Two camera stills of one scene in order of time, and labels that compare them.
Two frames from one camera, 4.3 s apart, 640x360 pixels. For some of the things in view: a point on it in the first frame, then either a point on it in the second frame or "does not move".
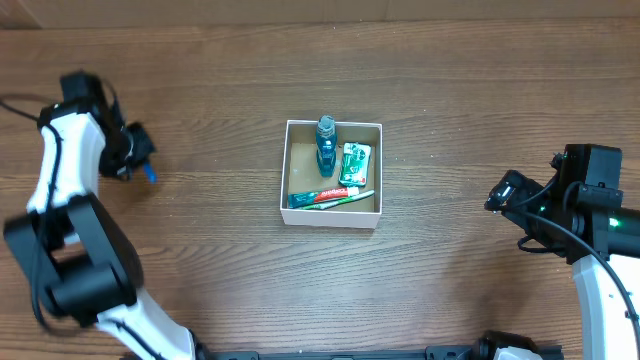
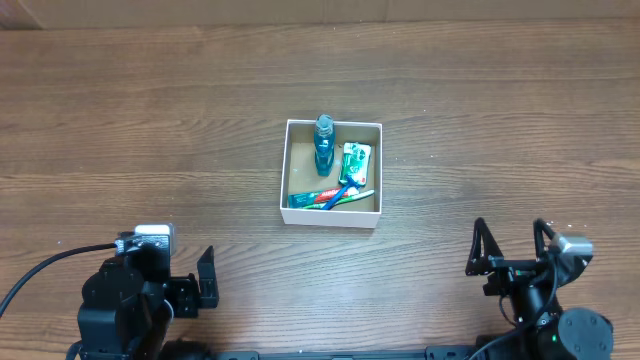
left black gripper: [138, 147] to [187, 293]
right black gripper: [511, 198] to [513, 265]
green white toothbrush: [327, 204] does not move
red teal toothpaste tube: [297, 200] does not move
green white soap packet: [354, 166] does not move
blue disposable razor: [150, 172] to [340, 193]
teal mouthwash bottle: [326, 145] does not move
